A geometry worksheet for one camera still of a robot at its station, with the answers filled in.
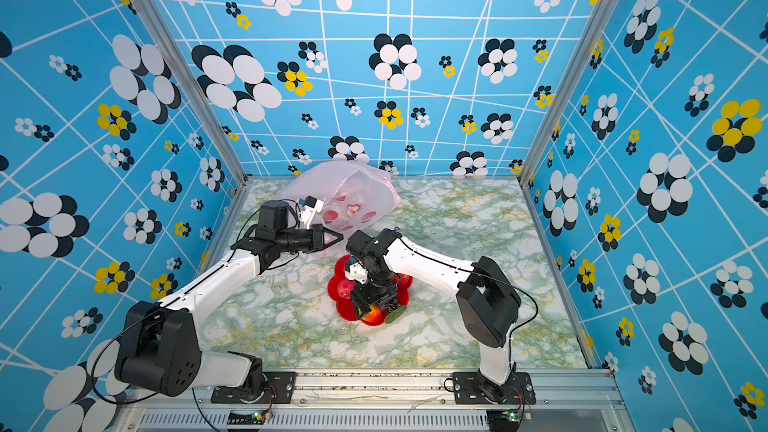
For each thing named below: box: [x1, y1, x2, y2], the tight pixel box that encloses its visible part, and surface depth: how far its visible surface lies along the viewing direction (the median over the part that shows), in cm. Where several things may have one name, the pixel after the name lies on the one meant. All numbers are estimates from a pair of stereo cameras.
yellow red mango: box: [362, 305, 388, 326], surface depth 81 cm
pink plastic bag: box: [276, 160, 402, 257], surface depth 93 cm
